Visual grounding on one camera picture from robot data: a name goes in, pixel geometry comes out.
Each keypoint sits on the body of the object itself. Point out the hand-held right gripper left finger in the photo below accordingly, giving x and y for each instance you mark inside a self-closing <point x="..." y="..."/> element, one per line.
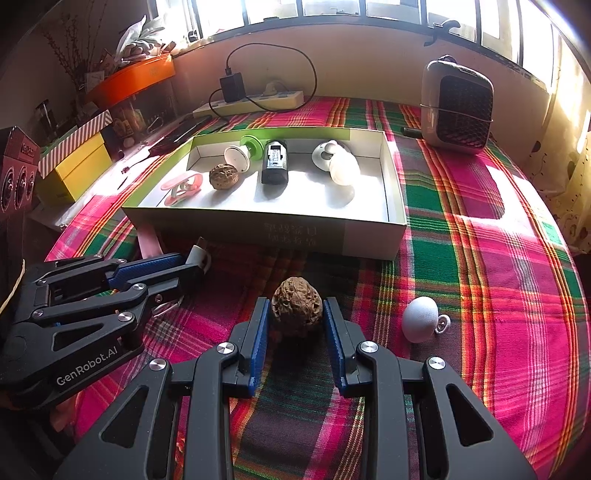
<point x="261" y="350"/>

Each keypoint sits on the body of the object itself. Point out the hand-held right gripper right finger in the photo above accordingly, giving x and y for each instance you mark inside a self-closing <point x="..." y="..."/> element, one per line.
<point x="333" y="350"/>

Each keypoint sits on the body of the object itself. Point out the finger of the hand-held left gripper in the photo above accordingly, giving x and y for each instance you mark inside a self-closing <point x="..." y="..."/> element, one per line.
<point x="92" y="304"/>
<point x="147" y="267"/>

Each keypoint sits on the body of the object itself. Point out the brown walnut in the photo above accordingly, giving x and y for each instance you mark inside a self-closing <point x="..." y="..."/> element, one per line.
<point x="224" y="177"/>
<point x="298" y="311"/>

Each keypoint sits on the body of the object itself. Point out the white clip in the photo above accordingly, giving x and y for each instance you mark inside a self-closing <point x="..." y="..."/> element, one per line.
<point x="199" y="256"/>

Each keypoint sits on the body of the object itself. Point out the white cardboard box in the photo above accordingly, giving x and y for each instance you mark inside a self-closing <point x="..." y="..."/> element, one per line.
<point x="231" y="230"/>

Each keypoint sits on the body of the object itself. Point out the black bike light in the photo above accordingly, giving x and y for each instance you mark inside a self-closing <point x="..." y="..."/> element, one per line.
<point x="274" y="173"/>

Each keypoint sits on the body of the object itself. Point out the grey egg-shaped gadget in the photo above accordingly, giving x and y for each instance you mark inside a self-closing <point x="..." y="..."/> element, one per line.
<point x="419" y="319"/>

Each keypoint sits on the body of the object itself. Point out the green white round gadget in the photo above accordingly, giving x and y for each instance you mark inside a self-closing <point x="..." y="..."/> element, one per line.
<point x="238" y="157"/>

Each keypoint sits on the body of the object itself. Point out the red white striped box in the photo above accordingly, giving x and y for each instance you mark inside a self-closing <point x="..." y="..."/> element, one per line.
<point x="78" y="131"/>

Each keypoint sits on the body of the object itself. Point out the dark red speaker box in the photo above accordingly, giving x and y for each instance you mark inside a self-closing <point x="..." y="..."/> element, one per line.
<point x="18" y="170"/>

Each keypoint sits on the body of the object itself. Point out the plaid blanket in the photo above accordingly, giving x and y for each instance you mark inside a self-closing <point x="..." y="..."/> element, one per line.
<point x="485" y="277"/>

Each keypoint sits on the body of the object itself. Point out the glass jar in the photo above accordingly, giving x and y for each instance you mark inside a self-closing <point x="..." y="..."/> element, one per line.
<point x="45" y="117"/>

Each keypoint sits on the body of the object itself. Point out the orange box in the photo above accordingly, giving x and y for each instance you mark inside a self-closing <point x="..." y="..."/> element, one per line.
<point x="134" y="76"/>

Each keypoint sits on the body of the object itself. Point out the white dome gadget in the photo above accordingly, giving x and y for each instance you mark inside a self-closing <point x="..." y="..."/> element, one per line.
<point x="323" y="154"/>

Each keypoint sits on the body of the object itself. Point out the white power strip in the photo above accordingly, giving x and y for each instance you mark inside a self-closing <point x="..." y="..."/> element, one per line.
<point x="277" y="100"/>

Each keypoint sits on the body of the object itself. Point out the white plug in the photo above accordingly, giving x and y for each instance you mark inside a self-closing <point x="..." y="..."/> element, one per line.
<point x="273" y="87"/>

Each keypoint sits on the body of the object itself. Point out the clear plastic bag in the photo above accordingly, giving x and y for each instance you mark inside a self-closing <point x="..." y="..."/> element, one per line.
<point x="138" y="37"/>

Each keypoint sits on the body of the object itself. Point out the short black cylinder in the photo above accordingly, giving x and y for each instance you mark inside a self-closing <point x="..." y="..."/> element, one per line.
<point x="412" y="133"/>

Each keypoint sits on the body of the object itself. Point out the beige space heater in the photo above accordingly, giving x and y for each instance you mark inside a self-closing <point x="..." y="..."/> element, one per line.
<point x="457" y="113"/>

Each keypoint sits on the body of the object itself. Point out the cream patterned curtain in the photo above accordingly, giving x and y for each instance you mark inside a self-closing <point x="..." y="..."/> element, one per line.
<point x="572" y="194"/>

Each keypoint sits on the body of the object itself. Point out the window with dark frame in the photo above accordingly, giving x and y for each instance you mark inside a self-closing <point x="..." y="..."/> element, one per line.
<point x="277" y="9"/>

